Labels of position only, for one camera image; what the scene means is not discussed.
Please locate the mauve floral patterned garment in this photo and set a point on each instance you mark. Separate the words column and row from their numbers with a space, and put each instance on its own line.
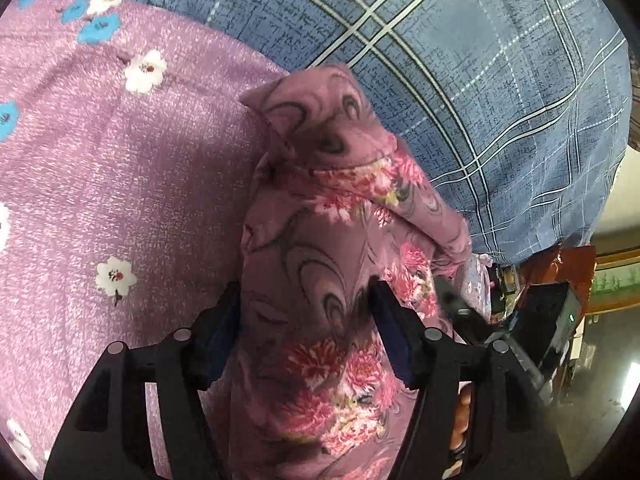
column 310, row 260

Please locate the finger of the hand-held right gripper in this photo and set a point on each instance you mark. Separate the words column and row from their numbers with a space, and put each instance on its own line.
column 452, row 305

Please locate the red-brown shiny bag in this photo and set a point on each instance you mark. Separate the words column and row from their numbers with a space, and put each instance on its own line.
column 575, row 265

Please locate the purple flowered bed sheet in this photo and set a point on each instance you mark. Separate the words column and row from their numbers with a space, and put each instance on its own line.
column 125, row 160

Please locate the person's right hand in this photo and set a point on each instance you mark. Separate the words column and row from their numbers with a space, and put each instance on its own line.
column 460, row 405

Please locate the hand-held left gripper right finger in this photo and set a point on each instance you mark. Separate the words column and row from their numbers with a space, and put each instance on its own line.
column 395, row 340

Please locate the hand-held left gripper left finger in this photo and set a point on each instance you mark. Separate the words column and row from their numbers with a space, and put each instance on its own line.
column 222, row 340

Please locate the wooden framed picture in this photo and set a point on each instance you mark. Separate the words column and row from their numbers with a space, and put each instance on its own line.
column 617, row 280

